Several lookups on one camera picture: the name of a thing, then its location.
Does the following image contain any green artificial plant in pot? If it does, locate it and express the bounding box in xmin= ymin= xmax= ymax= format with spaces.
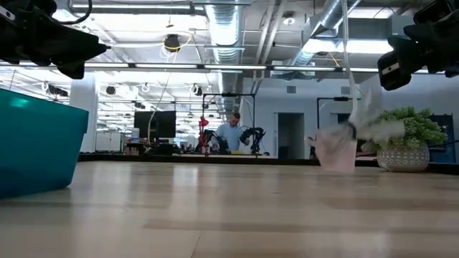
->
xmin=372 ymin=106 xmax=448 ymax=173

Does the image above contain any silver ventilation duct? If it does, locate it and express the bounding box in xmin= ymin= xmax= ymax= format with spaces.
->
xmin=204 ymin=0 xmax=245 ymax=119
xmin=286 ymin=0 xmax=361 ymax=72

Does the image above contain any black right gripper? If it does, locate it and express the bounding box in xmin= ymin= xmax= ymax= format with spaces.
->
xmin=377 ymin=10 xmax=459 ymax=91

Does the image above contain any black camera cable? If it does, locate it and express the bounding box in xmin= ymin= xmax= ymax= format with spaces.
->
xmin=57 ymin=0 xmax=93 ymax=25

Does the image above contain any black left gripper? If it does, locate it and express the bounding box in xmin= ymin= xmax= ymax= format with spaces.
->
xmin=0 ymin=3 xmax=111 ymax=80

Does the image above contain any long LED light bar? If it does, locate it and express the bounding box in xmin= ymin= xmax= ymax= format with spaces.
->
xmin=84 ymin=62 xmax=431 ymax=75

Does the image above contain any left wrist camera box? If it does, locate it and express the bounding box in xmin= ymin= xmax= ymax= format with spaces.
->
xmin=21 ymin=0 xmax=58 ymax=17

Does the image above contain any person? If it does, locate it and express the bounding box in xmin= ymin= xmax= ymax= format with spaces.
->
xmin=214 ymin=113 xmax=248 ymax=152

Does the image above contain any red clamp lamp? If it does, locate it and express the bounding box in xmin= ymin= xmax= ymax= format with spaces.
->
xmin=199 ymin=115 xmax=210 ymax=156

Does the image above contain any blue cabinet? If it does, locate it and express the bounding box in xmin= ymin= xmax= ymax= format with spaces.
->
xmin=428 ymin=114 xmax=457 ymax=164

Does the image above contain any black background station frame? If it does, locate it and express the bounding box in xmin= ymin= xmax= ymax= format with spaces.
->
xmin=316 ymin=96 xmax=361 ymax=130
xmin=202 ymin=92 xmax=257 ymax=155

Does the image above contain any person's forearm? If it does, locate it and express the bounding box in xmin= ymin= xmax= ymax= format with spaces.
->
xmin=357 ymin=119 xmax=406 ymax=142

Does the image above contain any teal plastic bin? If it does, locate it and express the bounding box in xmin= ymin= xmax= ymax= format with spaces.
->
xmin=0 ymin=88 xmax=90 ymax=200

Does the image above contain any black hanging ceiling device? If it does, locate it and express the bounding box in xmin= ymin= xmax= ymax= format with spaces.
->
xmin=164 ymin=34 xmax=182 ymax=53

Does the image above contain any black computer monitor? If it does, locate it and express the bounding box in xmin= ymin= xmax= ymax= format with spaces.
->
xmin=156 ymin=110 xmax=177 ymax=139
xmin=133 ymin=110 xmax=157 ymax=139

